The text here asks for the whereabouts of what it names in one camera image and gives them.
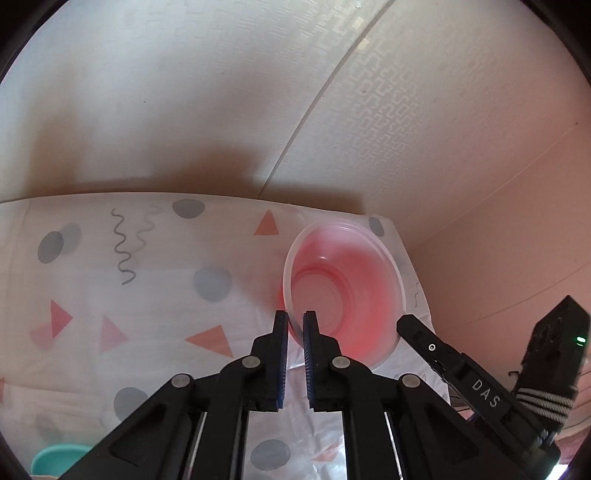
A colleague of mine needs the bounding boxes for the teal plate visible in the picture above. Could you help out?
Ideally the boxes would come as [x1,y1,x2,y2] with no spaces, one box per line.
[31,443,93,478]

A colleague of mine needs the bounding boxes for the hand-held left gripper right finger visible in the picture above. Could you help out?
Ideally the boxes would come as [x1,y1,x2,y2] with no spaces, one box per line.
[302,311,504,480]

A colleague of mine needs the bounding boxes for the small red plastic bowl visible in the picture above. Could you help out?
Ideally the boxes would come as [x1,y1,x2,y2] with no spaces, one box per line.
[283,222,409,370]

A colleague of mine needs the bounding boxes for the patterned plastic tablecloth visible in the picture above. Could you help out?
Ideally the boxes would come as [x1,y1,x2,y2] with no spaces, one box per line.
[0,194,451,480]

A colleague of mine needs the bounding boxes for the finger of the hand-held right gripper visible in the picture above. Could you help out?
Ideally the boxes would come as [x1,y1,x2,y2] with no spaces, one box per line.
[396,314,463,376]

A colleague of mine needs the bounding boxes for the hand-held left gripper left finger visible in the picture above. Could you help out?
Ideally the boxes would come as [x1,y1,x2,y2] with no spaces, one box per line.
[60,310,290,480]

